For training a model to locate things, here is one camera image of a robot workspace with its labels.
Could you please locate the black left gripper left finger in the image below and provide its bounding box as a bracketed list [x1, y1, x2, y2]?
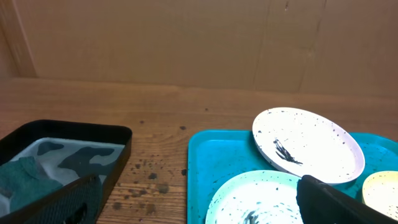
[1, 175, 103, 224]

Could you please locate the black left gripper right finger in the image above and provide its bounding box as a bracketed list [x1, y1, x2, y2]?
[296, 175, 397, 224]

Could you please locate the light blue speckled plate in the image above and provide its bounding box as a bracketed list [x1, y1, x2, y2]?
[205, 170, 303, 224]

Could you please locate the white speckled plate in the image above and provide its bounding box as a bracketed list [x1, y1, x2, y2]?
[252, 107, 366, 185]

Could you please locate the teal grey sponge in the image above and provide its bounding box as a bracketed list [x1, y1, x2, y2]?
[1, 157, 63, 213]

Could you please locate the teal plastic tray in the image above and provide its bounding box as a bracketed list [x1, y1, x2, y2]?
[186, 129, 397, 224]

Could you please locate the black rectangular water bin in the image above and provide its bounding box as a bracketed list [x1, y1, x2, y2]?
[1, 119, 132, 220]

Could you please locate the yellow green speckled plate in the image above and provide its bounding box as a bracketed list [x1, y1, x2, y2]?
[362, 171, 397, 221]

